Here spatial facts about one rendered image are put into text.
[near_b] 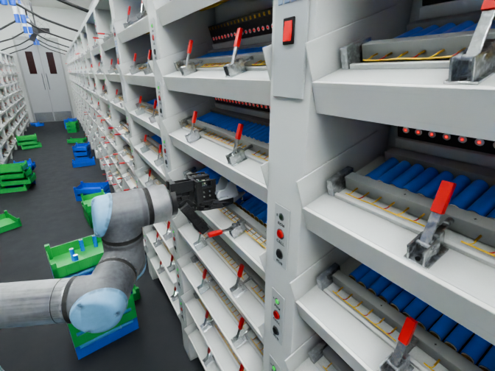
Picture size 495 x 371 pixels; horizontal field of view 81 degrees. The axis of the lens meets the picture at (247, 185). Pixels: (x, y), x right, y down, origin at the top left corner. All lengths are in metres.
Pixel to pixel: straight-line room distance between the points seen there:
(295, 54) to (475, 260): 0.33
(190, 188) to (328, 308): 0.41
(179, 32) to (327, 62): 0.71
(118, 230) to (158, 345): 1.15
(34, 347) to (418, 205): 1.91
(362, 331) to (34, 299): 0.59
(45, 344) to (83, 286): 1.35
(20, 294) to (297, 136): 0.59
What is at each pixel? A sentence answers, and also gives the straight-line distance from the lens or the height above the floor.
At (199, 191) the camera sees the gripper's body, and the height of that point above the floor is 1.04.
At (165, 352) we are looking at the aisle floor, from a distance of 1.74.
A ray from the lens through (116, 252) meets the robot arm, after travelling 0.73.
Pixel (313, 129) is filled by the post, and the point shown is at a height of 1.24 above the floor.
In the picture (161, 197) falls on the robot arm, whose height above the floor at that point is 1.05.
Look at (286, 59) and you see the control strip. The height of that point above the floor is 1.33.
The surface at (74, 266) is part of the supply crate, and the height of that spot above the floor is 0.51.
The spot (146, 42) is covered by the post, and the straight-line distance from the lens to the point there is 1.77.
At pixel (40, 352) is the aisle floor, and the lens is 1.98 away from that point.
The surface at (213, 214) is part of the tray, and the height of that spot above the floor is 0.93.
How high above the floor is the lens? 1.32
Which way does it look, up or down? 21 degrees down
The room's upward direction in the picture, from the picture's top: straight up
